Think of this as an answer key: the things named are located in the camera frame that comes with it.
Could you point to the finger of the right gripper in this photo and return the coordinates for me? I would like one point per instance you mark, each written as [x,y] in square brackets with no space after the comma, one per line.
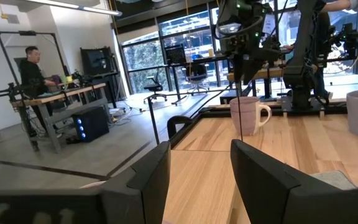
[239,73]
[251,71]

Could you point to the black computer tower blue lights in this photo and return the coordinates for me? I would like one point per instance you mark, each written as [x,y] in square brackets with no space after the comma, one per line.
[95,124]

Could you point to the small black monitor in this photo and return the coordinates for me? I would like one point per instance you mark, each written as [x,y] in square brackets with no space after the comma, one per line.
[176,54]

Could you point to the black metal table frame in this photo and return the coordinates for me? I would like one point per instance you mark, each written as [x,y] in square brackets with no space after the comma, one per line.
[219,110]

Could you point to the wooden top grey workbench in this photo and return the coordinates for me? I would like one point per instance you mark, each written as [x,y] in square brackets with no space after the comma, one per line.
[57,96]

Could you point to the black background robot arm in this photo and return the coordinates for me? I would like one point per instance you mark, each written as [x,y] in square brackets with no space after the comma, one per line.
[350,40]

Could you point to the long ceiling light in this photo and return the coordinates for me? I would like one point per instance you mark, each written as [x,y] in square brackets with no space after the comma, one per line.
[101,11]

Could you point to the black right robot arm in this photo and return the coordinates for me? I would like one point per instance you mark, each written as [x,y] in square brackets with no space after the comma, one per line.
[300,62]

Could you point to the black cabinet screen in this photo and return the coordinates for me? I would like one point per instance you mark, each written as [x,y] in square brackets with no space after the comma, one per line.
[96,60]

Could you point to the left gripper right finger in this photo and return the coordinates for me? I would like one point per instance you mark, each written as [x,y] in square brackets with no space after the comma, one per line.
[275,199]

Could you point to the black standing desk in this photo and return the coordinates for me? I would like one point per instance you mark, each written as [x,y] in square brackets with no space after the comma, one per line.
[176,81]

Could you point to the yellow cup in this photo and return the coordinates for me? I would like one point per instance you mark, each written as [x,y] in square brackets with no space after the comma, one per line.
[210,53]

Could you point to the black office chair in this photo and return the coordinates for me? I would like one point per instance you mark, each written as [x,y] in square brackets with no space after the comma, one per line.
[155,87]
[196,73]

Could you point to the black workbench robot arm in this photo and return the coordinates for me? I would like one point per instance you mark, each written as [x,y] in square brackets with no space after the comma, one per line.
[2,92]

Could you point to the black arched hook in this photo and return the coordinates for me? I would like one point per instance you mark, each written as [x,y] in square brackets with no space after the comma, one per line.
[179,118]

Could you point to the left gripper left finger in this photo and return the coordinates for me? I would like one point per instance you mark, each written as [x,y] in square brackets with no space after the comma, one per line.
[148,186]

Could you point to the black tubular stand frame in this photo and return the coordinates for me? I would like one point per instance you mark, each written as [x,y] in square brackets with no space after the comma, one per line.
[26,32]

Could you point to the grey folded cloth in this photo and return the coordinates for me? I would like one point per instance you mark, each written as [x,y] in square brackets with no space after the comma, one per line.
[331,179]

